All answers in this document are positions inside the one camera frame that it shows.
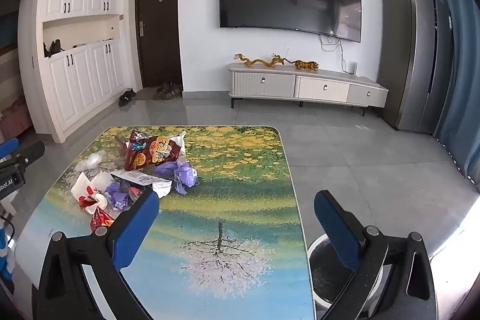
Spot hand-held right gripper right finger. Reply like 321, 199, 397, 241
313, 190, 440, 320

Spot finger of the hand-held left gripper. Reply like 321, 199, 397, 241
11, 141, 46, 171
0, 138, 19, 160

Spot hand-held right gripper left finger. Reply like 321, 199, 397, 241
32, 188, 160, 320

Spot small purple wrapper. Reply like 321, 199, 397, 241
105, 182, 133, 211

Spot white waste bin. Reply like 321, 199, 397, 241
307, 234, 387, 320

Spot white paper receipt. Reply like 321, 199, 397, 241
110, 170, 173, 199

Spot red and white paper wrapper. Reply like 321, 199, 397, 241
70, 172, 110, 216

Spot large purple wrapper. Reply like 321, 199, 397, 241
154, 160, 199, 195

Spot brown snack bag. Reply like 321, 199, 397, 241
124, 130, 184, 171

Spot small red packet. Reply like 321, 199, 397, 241
90, 207, 115, 234

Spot clear crumpled plastic wrapper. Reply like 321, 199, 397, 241
75, 151, 109, 173

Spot blue and white cloth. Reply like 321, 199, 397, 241
0, 217, 16, 281

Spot thin red twisted wrapper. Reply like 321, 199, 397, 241
113, 134, 130, 158

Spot white shoe cabinet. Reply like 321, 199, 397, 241
37, 0, 130, 144

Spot landscape print coffee table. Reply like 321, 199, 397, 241
15, 125, 316, 320

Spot black handbag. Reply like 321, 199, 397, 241
43, 39, 63, 58

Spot black shoes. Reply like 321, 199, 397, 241
118, 88, 137, 107

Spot brown shoes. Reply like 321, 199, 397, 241
156, 82, 184, 100

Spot white television stand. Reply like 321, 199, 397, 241
228, 63, 390, 117

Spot gold tiger figurine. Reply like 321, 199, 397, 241
294, 60, 320, 73

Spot dark brown door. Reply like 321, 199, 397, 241
134, 0, 184, 89

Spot grey refrigerator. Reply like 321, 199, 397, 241
376, 0, 457, 135

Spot long gold dragon figurine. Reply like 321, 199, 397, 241
234, 52, 273, 69

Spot blue curtain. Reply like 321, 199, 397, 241
419, 0, 480, 190

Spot hanging television cables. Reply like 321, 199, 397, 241
318, 34, 348, 73

